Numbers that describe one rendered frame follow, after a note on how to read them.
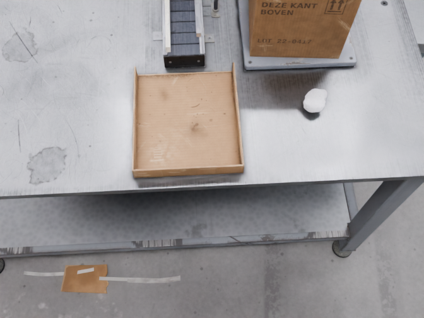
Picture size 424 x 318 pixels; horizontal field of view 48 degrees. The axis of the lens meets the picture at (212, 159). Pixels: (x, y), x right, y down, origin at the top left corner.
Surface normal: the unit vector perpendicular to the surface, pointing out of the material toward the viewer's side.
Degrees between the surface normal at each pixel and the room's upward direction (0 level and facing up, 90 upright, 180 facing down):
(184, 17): 0
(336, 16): 90
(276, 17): 90
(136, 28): 0
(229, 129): 0
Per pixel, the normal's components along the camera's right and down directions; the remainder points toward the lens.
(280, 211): 0.01, -0.46
